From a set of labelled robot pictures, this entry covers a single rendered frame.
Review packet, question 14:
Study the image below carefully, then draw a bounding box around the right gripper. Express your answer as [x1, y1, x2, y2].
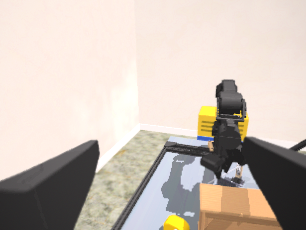
[200, 133, 233, 180]

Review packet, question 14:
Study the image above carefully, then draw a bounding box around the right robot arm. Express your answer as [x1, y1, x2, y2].
[211, 79, 247, 166]

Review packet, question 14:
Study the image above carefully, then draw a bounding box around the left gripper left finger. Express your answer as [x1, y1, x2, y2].
[0, 139, 100, 230]

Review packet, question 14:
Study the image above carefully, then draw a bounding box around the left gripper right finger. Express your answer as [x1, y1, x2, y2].
[242, 136, 306, 230]

